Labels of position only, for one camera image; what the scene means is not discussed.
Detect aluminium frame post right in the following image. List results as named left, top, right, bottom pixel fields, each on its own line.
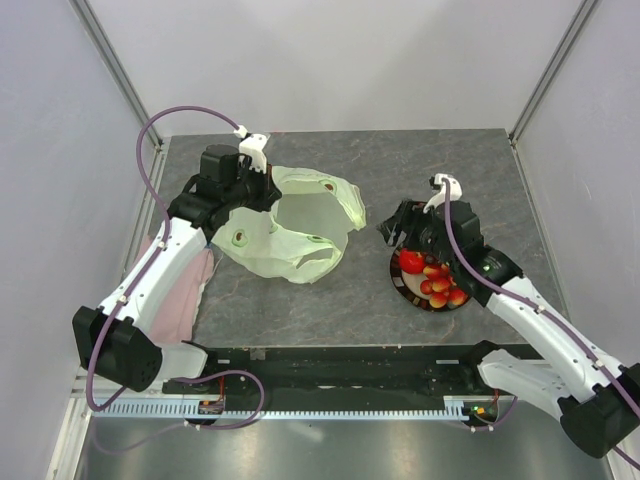
left=508, top=0, right=601, bottom=146

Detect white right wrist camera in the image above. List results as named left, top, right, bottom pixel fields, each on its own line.
left=423, top=173, right=462, bottom=213

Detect aluminium frame post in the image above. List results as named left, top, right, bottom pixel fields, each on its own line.
left=69, top=0, right=166, bottom=151
left=508, top=0, right=601, bottom=146

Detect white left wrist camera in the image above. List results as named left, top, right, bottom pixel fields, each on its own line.
left=234, top=125, right=269, bottom=174

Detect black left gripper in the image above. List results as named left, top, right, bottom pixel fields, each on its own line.
left=224, top=158, right=281, bottom=213

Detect light blue cable duct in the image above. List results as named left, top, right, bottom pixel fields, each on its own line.
left=95, top=397, right=497, bottom=422

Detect pink folded cloth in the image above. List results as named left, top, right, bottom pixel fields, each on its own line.
left=148, top=246, right=214, bottom=344

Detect red apple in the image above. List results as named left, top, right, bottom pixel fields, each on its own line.
left=398, top=249, right=426, bottom=275

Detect dark round fruit plate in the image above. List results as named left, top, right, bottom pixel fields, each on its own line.
left=389, top=246, right=470, bottom=313

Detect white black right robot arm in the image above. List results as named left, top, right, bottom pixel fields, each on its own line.
left=377, top=200, right=639, bottom=458

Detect aluminium frame post left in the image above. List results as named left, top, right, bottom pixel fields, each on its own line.
left=69, top=0, right=166, bottom=151

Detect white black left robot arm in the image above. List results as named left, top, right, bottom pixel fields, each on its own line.
left=72, top=134, right=282, bottom=393

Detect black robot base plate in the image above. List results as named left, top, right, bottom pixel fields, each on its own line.
left=162, top=341, right=499, bottom=410

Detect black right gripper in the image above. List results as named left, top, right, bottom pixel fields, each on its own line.
left=377, top=197, right=458, bottom=267

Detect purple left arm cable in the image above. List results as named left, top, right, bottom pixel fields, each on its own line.
left=85, top=105, right=244, bottom=414

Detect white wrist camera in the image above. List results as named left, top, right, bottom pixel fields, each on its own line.
left=234, top=125, right=269, bottom=174
left=423, top=173, right=462, bottom=213

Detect small red yellow fruits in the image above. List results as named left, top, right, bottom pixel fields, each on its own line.
left=420, top=264, right=468, bottom=310

